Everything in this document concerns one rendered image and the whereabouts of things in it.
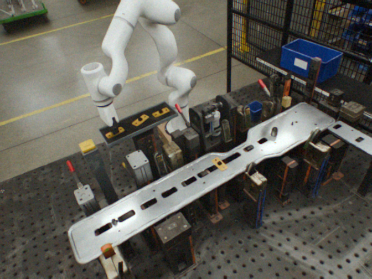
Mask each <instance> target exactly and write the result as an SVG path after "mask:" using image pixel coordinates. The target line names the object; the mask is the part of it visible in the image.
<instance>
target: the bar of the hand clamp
mask: <svg viewBox="0 0 372 279"><path fill-rule="evenodd" d="M280 81H281V77H278V75H277V74H273V75H271V76H270V101H271V102H273V99H274V100H275V101H276V104H274V105H278V83H279V82H280Z"/></svg>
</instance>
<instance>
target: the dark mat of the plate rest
mask: <svg viewBox="0 0 372 279"><path fill-rule="evenodd" d="M165 107H167V108H168V109H169V111H170V112H168V113H165V114H163V115H161V116H159V117H154V116H153V115H152V114H153V113H155V112H158V111H160V110H161V109H163V108H165ZM173 114H176V112H174V111H173V110H172V108H171V107H170V106H169V105H168V104H166V103H165V102H164V103H162V104H159V105H157V106H154V107H151V108H149V109H147V110H145V111H143V112H141V113H138V114H136V115H133V116H131V117H128V118H126V119H125V120H122V121H120V122H118V123H117V124H118V127H122V128H123V129H124V130H125V131H124V132H121V133H119V134H117V135H116V136H114V137H112V138H110V139H108V138H107V137H106V135H105V134H108V133H110V129H109V126H107V127H105V128H103V129H101V130H100V132H101V134H102V135H103V137H104V139H105V141H106V142H107V143H108V144H109V143H112V142H114V141H117V140H119V139H121V138H124V137H125V136H127V135H130V134H132V133H134V132H137V131H139V130H141V129H144V128H145V127H147V126H150V125H152V124H154V123H156V122H159V121H161V120H163V119H165V118H167V117H169V116H171V115H173ZM142 115H146V116H149V118H148V119H146V120H145V121H144V122H142V123H141V124H140V125H138V126H135V125H133V124H132V123H133V122H135V120H137V119H138V118H139V117H141V116H142Z"/></svg>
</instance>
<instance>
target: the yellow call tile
mask: <svg viewBox="0 0 372 279"><path fill-rule="evenodd" d="M79 146H80V148H81V150H82V152H83V153H84V152H87V151H89V150H91V149H94V148H96V147H95V144H94V142H93V141H92V139H90V140H87V141H85V142H82V143H80V144H79Z"/></svg>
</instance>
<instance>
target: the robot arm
mask: <svg viewBox="0 0 372 279"><path fill-rule="evenodd" d="M179 19H180V9H179V6H178V5H177V4H176V3H174V2H173V1H171V0H121V1H120V4H119V5H118V8H117V11H116V13H115V15H114V18H113V20H112V21H111V23H110V26H109V28H108V31H107V33H106V36H105V38H104V41H103V42H102V46H101V48H102V50H103V52H104V53H105V54H106V55H107V56H108V57H110V58H112V70H111V74H110V76H107V75H106V73H105V71H104V67H103V65H102V64H100V63H97V62H95V63H90V64H87V65H85V66H83V67H82V68H81V73H82V75H83V78H84V81H85V83H86V85H87V88H88V90H89V93H90V96H91V99H92V100H93V102H94V105H96V106H97V109H98V111H99V113H100V116H101V118H102V120H103V121H104V122H105V124H107V125H108V126H109V129H110V132H112V134H113V135H115V134H117V133H119V129H118V124H117V122H119V120H118V116H117V113H116V110H115V109H114V106H113V104H112V102H113V98H114V97H117V96H118V95H119V94H120V92H121V91H122V89H123V86H124V85H125V83H126V80H127V76H128V63H127V60H126V58H125V56H124V50H125V48H126V46H127V44H128V42H129V39H130V37H131V35H132V32H133V30H134V28H135V27H136V24H137V22H138V21H139V23H140V25H141V26H142V27H144V29H145V31H146V32H147V33H148V34H149V35H151V36H152V38H153V40H154V41H155V43H156V47H157V50H158V52H159V57H160V63H159V69H158V71H157V78H158V80H159V81H160V82H161V83H162V85H165V86H169V87H172V88H176V89H178V90H174V91H172V92H171V93H170V94H169V97H168V101H169V104H170V105H171V106H172V107H173V108H174V110H176V111H177V112H178V110H177V108H176V107H175V106H174V105H176V104H178V105H179V106H180V108H181V110H182V113H183V115H184V116H185V118H186V119H187V121H188V122H189V112H188V111H189V104H188V95H189V93H190V91H191V90H192V89H194V87H195V86H196V84H197V78H196V76H195V73H194V72H193V71H191V70H188V69H185V68H179V67H178V66H174V65H173V64H172V62H174V61H175V60H176V58H177V56H178V48H177V43H176V40H175V38H174V35H173V33H172V32H171V31H170V30H169V28H168V27H166V26H165V25H175V24H177V23H178V22H179ZM178 114H179V113H178ZM186 128H187V126H186V124H185V121H184V120H183V118H182V116H181V114H179V116H177V117H175V118H173V119H172V120H171V121H169V122H168V124H167V130H168V132H169V133H171V132H173V131H176V130H178V129H179V130H180V131H181V130H184V129H186Z"/></svg>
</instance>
